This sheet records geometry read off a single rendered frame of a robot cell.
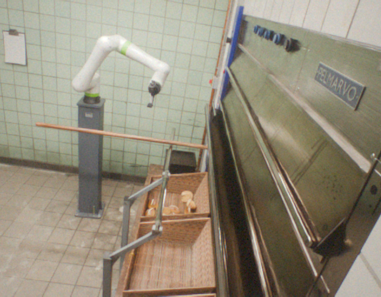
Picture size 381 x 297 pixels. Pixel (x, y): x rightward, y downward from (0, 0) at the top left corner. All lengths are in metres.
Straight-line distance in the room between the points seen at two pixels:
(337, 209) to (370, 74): 0.27
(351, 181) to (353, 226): 0.10
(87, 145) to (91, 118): 0.28
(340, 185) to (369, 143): 0.11
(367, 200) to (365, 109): 0.18
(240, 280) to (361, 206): 0.50
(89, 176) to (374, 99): 2.68
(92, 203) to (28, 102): 1.37
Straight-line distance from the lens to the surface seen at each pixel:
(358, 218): 0.61
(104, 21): 3.27
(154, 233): 1.42
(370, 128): 0.64
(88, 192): 3.13
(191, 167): 2.67
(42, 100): 3.70
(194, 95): 3.28
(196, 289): 1.68
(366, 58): 0.68
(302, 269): 0.83
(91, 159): 2.92
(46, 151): 3.95
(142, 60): 2.41
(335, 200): 0.68
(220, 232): 1.07
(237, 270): 1.00
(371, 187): 0.58
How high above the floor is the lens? 2.12
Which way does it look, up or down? 26 degrees down
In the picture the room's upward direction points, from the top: 11 degrees clockwise
